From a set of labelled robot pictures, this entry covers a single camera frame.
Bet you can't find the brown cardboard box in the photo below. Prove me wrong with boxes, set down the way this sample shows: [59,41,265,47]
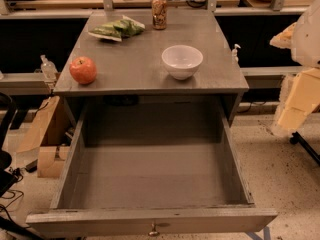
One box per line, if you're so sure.
[17,96,71,178]

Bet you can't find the tan drink can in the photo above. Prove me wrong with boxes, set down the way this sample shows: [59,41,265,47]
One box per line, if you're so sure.
[151,0,167,30]

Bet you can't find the clear sanitizer bottle left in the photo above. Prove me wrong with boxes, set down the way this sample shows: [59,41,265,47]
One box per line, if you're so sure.
[40,55,58,81]

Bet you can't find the black stand leg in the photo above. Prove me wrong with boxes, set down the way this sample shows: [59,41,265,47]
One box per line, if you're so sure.
[289,132,320,166]

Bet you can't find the red apple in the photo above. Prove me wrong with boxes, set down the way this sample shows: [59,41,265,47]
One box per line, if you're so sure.
[69,56,97,85]

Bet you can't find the grey open top drawer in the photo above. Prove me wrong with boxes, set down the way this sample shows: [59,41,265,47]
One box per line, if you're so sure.
[27,97,277,238]

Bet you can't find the white pump bottle right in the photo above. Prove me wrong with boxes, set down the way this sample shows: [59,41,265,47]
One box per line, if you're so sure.
[231,44,241,63]

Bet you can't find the grey wooden cabinet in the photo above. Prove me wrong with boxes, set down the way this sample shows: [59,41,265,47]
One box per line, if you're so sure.
[54,9,248,119]

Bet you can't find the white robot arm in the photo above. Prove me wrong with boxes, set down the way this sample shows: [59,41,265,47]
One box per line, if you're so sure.
[270,0,320,136]

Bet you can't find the black office chair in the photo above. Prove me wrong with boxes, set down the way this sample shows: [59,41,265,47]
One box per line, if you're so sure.
[0,92,21,198]

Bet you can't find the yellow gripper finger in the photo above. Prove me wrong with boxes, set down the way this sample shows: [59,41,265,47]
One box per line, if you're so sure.
[277,68,320,131]
[269,23,296,49]

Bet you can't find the white bowl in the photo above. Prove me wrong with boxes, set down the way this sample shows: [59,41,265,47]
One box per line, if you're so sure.
[161,45,203,80]

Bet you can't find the black cables on floor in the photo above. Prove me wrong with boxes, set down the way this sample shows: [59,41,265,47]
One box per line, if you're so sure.
[0,167,25,225]

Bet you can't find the metal drawer knob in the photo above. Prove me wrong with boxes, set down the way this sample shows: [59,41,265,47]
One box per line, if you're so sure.
[148,223,160,237]

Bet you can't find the green chip bag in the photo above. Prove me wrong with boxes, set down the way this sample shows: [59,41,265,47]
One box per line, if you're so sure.
[89,15,145,42]

